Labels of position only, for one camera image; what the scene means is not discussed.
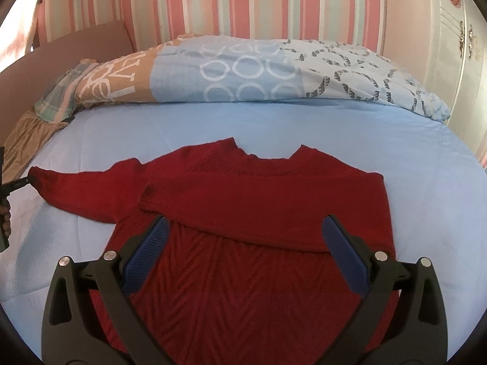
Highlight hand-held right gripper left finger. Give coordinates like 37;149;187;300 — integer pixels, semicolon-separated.
41;215;171;365

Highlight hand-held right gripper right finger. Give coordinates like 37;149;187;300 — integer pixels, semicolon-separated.
321;215;449;365

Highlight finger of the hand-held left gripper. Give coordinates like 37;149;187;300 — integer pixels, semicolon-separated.
7;175;34;194

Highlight red knitted sweater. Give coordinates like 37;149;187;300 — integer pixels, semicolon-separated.
28;139;400;365

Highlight person's left hand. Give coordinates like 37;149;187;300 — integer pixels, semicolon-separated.
0;201;13;243

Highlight brown cloth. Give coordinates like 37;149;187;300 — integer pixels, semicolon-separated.
0;110;71;183

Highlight plaid pillow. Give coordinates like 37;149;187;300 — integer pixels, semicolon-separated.
33;59;100;124

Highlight bed with light blue sheet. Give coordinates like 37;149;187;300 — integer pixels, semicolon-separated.
0;97;487;365

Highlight pinkish brown headboard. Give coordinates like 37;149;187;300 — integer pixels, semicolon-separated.
0;21;134;99

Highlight blue and tan patterned duvet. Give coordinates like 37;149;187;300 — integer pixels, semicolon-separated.
72;35;451;123

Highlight white wardrobe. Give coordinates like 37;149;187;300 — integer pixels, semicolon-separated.
426;0;487;160

